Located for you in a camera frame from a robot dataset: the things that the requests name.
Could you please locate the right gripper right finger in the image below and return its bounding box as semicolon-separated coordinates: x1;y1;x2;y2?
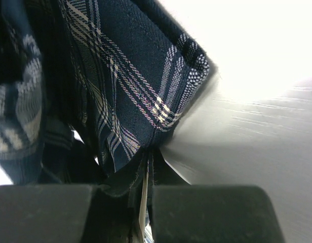
148;148;190;187

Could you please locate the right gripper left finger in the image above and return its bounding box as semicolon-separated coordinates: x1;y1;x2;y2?
102;149;148;210

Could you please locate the navy plaid pleated skirt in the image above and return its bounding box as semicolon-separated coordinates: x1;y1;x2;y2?
0;1;216;185

